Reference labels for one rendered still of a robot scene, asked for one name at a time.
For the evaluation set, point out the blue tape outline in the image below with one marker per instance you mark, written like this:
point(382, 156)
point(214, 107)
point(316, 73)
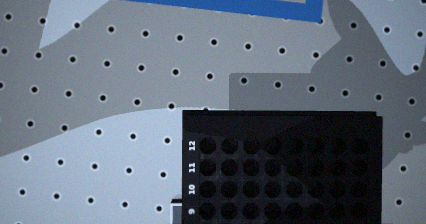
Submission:
point(310, 11)

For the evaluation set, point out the black well plate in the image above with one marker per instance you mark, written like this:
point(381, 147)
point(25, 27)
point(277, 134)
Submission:
point(260, 159)

